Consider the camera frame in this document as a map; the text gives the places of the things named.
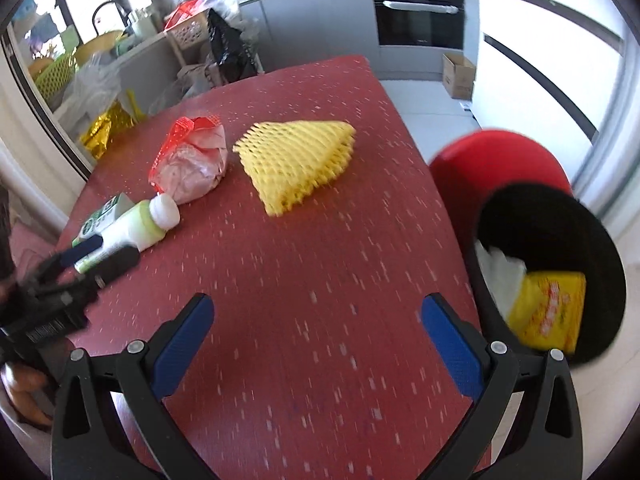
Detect green white carton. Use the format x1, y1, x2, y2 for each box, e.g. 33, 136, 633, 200
71, 193, 135, 261

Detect red and white plastic bag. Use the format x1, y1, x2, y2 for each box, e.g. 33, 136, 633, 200
150, 115, 231, 206

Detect white refrigerator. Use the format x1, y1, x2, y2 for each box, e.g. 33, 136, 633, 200
472, 0, 636, 181

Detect black kitchen faucet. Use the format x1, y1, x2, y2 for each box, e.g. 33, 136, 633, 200
92, 1, 131, 36

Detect gold foil bag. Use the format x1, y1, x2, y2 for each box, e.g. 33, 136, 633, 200
80, 91, 148, 160

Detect grey kitchen base cabinets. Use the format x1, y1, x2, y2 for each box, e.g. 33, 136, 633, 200
237, 0, 481, 81

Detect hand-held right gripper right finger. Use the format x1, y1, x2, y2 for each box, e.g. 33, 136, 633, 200
420, 292, 585, 480

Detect red stool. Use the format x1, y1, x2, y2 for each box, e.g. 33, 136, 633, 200
429, 129, 573, 241

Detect black trash bin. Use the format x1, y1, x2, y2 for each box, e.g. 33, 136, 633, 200
465, 182, 627, 368

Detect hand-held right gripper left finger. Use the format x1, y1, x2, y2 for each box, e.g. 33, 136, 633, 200
50, 292, 216, 480

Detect black plastic bag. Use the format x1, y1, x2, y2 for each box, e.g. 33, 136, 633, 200
206, 8, 258, 83

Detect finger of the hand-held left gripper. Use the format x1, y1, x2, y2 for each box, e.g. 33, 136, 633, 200
37, 236, 106, 286
92, 245, 141, 288

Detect pale green plastic bottle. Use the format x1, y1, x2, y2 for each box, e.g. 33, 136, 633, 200
97, 192, 181, 256

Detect yellow foam net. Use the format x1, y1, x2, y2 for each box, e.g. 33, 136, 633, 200
232, 120, 357, 218

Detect person's left hand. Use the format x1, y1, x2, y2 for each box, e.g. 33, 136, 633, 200
0, 362, 56, 428

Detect black built-in oven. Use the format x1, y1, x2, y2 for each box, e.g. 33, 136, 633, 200
372, 0, 466, 48

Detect white paper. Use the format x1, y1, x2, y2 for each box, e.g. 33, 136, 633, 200
475, 240, 528, 311

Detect beige lattice basket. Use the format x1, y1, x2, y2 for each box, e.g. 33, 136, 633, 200
165, 12, 211, 52

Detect green plastic basket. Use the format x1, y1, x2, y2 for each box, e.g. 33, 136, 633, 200
32, 54, 81, 103

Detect yellow plastic basin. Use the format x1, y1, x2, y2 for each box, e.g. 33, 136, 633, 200
75, 30, 126, 66

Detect pink cloth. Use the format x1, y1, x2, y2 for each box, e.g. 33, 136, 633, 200
10, 222, 68, 261

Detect yellow paper bag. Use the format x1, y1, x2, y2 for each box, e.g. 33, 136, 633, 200
505, 270, 587, 353

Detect clear plastic bags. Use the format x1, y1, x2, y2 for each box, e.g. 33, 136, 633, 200
60, 57, 126, 121

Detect small cardboard box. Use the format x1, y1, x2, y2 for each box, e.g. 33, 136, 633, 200
441, 52, 477, 100

